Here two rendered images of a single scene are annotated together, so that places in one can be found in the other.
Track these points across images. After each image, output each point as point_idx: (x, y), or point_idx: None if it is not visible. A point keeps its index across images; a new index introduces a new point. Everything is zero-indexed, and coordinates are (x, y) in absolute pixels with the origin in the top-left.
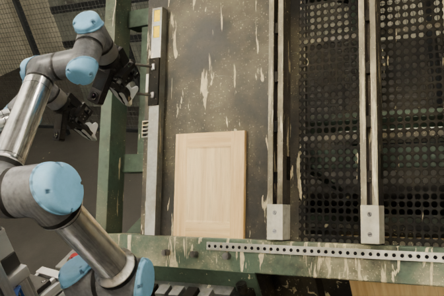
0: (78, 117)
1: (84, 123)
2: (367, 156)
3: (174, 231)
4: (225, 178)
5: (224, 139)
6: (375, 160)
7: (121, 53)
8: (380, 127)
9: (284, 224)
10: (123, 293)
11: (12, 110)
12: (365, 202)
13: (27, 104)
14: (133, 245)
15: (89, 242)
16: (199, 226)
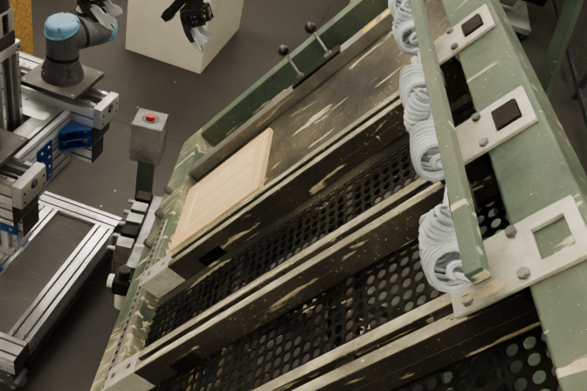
0: (185, 15)
1: (187, 26)
2: (183, 333)
3: (191, 188)
4: (221, 201)
5: (253, 174)
6: (173, 346)
7: None
8: (222, 339)
9: (155, 280)
10: None
11: None
12: (140, 355)
13: None
14: (184, 162)
15: None
16: (189, 206)
